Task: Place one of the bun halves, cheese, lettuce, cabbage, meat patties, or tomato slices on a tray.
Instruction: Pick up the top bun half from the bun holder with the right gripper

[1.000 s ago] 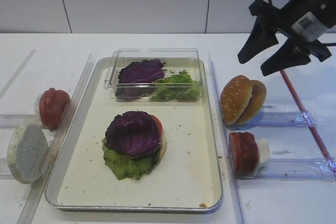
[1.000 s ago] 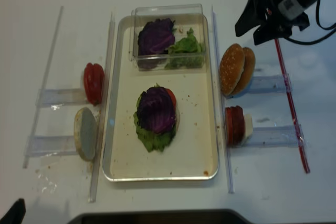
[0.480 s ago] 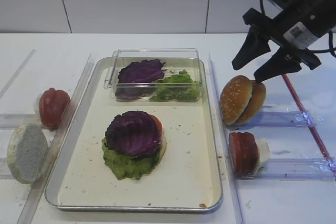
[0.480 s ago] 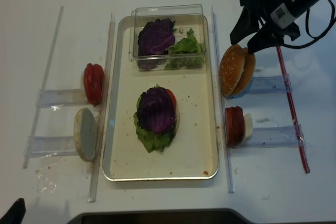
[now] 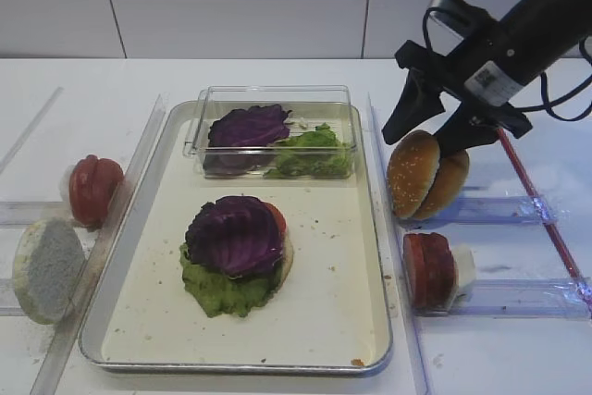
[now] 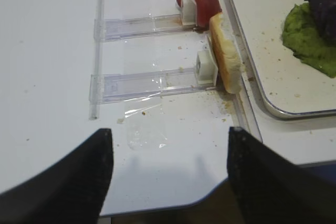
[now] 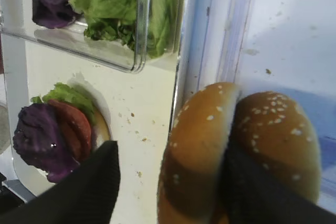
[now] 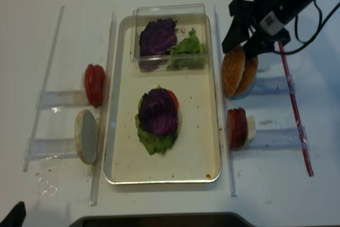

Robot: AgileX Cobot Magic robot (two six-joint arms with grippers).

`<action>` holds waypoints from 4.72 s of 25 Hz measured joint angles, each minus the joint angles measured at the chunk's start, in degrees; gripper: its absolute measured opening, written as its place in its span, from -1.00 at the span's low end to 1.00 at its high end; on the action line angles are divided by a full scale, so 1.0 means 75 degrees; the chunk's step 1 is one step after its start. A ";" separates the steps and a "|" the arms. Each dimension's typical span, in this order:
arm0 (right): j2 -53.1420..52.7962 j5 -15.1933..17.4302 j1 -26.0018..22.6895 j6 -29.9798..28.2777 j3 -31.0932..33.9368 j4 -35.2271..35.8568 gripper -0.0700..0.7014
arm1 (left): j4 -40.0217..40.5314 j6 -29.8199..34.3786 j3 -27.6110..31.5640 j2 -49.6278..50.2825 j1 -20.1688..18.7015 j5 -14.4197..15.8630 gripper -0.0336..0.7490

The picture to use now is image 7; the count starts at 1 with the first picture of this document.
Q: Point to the purple cabbage leaf on stack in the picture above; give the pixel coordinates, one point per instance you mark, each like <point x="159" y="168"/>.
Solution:
<point x="38" y="140"/>

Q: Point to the clear rail right of tray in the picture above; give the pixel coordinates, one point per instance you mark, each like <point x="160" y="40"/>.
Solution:
<point x="218" y="32"/>

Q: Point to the bottom bun on tray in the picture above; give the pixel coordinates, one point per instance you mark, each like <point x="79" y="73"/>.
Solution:
<point x="99" y="132"/>

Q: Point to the sesame top bun front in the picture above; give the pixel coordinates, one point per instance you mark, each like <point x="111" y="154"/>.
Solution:
<point x="193" y="157"/>

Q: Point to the tomato slice on stack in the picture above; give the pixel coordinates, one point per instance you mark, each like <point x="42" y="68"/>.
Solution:
<point x="75" y="128"/>

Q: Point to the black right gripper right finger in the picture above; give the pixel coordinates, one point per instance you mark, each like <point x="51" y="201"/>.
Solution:
<point x="252" y="195"/>

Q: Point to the sesame top bun rear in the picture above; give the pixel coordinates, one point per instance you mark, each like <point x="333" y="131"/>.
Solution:
<point x="275" y="130"/>

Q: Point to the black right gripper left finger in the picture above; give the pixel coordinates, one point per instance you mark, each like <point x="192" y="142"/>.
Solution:
<point x="87" y="195"/>

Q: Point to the metal baking tray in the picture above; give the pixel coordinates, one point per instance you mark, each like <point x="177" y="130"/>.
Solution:
<point x="138" y="107"/>

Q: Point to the clear plastic container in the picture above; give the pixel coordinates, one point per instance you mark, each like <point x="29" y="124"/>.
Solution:
<point x="16" y="20"/>

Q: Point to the green lettuce on stack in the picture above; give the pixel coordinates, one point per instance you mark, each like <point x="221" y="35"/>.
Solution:
<point x="64" y="93"/>

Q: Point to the green lettuce in container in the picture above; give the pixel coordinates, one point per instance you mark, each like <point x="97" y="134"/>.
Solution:
<point x="116" y="20"/>

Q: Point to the sesame bun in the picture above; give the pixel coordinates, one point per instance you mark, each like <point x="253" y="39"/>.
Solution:
<point x="275" y="130"/>
<point x="193" y="157"/>

